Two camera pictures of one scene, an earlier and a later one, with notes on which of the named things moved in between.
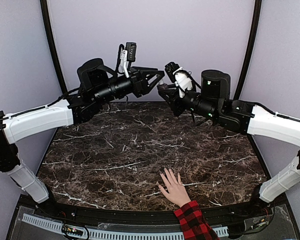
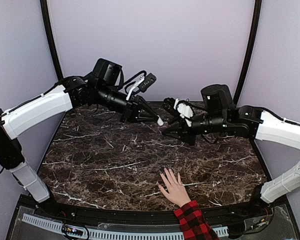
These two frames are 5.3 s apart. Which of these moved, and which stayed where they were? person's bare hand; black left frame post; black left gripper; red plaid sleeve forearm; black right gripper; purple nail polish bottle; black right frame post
Moved: black left gripper; purple nail polish bottle; black right gripper
Stayed: black right frame post; red plaid sleeve forearm; black left frame post; person's bare hand
